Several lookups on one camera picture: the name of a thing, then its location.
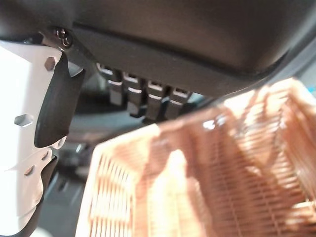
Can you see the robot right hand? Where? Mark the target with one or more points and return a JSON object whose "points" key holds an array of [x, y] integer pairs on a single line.
{"points": [[172, 37]]}

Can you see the tan wicker laundry basket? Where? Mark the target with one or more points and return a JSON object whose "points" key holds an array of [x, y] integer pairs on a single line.
{"points": [[209, 172]]}

